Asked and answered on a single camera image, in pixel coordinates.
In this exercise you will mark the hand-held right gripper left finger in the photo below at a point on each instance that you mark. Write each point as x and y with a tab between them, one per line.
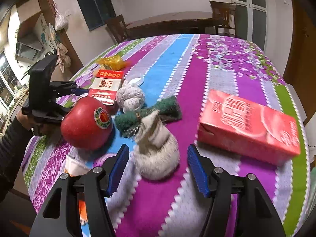
119	167

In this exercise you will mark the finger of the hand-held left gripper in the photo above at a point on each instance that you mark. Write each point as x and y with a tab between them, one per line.
57	109
80	91

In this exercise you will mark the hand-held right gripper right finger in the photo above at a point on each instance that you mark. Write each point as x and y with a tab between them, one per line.
197	170

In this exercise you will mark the beige knit pouch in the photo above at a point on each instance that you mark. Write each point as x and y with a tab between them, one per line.
155	158

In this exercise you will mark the person's left forearm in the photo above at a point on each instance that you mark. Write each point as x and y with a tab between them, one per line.
9	158

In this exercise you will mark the person's left hand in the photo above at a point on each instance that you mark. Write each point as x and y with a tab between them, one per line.
22	120

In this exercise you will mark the red white cigarette box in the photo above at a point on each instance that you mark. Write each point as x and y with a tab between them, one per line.
106	87

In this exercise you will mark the red apple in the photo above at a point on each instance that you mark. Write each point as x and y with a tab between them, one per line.
84	126

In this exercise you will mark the grey range hood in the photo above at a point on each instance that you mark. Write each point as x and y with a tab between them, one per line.
27	50

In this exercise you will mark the hanging beige cloth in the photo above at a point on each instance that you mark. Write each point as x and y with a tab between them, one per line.
63	54

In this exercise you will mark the yellow plastic wrapper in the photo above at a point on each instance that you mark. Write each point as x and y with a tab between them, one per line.
111	63

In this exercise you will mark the grey knotted cloth ball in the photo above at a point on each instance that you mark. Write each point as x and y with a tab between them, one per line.
130	96

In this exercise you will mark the small white lid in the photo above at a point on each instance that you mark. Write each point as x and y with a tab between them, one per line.
135	81

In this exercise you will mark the red carton box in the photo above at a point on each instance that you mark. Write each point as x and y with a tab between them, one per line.
246	128

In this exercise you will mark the green scrub cloth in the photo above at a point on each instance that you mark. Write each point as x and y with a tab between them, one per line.
170	108

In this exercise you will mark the hanging white plastic bag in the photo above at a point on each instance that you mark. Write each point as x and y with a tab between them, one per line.
60	21

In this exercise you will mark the dark wooden chair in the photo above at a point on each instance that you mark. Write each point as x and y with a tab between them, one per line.
118	28
223	14

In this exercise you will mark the dark window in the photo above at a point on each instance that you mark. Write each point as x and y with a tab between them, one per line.
93	2

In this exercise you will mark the dark wooden dining table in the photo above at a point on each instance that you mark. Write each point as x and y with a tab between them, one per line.
170	21

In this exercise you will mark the brown wooden door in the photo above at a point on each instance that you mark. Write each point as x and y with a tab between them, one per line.
298	42

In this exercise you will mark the frosted glass double door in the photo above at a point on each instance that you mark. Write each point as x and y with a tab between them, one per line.
249	7

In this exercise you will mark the wooden kitchen doorway frame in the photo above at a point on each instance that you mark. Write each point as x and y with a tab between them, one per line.
61	29

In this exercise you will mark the beige kitchen wall cabinet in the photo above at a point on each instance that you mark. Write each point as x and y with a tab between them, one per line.
27	22

